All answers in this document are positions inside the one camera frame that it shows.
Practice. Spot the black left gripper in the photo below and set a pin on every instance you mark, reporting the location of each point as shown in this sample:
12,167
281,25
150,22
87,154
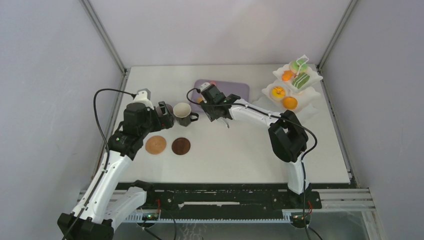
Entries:
165,121

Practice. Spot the white three tier stand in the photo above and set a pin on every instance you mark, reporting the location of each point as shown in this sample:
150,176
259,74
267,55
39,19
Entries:
306,96

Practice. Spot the dark wooden round coaster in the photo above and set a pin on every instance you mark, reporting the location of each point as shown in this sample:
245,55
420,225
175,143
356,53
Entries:
181,146

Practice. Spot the orange bear cookie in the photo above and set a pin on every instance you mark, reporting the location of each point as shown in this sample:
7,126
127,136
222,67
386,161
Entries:
287,75

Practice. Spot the aluminium frame post right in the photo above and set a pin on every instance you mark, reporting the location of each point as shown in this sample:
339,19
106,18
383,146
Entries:
351,7

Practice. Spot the lavender serving tray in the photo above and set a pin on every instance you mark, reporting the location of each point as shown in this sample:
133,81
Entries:
240,89

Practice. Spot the orange egg tart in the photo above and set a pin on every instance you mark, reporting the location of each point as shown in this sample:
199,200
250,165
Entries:
290,103

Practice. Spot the woven rattan coaster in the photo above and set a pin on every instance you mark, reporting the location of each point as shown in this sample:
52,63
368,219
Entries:
155,145

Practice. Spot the purple mug black handle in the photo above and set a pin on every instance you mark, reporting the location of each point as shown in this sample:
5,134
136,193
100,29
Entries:
169,108

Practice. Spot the black mug white inside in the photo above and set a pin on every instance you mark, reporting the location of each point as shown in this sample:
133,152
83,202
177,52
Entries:
184,115

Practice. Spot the yellow frosted donut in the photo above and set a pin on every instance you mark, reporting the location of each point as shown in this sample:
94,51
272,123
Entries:
277,93

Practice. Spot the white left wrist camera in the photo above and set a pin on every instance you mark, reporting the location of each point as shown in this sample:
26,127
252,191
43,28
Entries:
144,96

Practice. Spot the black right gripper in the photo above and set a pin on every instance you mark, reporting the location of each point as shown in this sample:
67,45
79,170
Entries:
212,116

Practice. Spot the green striped cake slice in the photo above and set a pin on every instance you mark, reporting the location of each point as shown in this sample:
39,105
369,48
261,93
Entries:
300,80

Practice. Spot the steel white serving tongs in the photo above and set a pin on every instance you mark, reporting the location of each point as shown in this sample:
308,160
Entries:
225,122

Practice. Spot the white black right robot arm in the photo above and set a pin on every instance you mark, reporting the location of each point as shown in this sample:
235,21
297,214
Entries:
287,136

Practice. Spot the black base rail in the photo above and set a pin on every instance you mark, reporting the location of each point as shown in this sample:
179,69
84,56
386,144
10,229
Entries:
226,201

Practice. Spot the aluminium frame post left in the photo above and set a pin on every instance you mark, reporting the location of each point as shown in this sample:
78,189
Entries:
104,36

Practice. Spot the aluminium frame post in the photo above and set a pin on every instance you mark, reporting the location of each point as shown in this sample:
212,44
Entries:
351,7
104,36

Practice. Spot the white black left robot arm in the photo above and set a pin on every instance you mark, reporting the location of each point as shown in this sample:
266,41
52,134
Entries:
94,218

